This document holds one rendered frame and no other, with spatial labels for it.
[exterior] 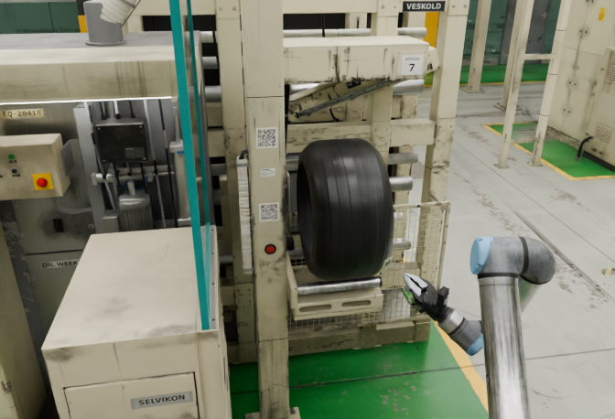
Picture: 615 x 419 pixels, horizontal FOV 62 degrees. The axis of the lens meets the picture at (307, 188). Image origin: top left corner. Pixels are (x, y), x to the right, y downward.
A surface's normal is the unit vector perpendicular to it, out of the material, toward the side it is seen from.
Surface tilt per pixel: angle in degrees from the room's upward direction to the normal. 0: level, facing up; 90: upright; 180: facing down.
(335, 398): 0
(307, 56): 90
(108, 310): 0
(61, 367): 90
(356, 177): 42
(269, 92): 90
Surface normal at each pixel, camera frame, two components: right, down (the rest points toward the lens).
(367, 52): 0.18, 0.39
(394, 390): 0.00, -0.91
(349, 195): 0.14, -0.21
